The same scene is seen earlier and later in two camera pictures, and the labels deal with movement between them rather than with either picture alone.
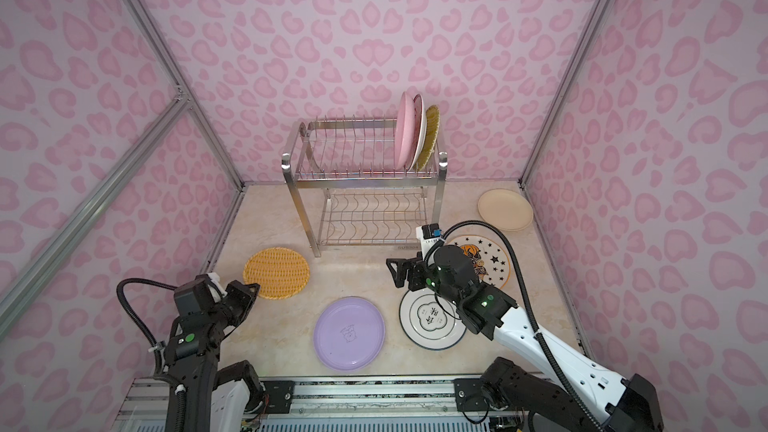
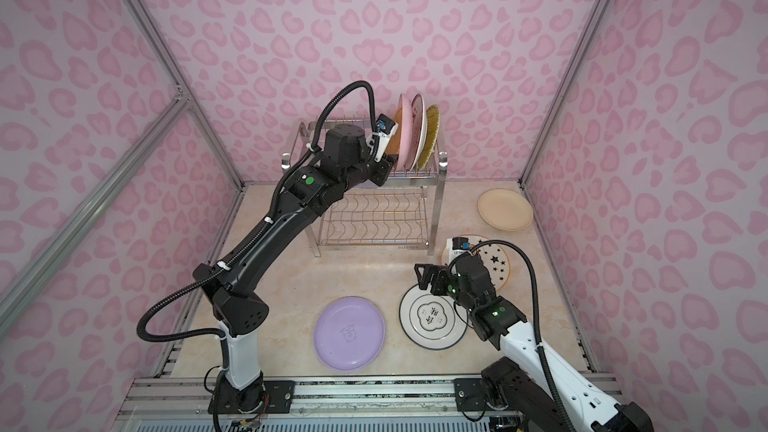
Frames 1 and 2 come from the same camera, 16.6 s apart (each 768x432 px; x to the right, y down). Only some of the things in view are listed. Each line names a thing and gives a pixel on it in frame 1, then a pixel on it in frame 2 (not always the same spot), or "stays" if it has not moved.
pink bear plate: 405,135 stays
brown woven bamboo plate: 279,272 -> 393,148
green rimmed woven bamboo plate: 432,125 stays
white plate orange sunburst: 419,132 stays
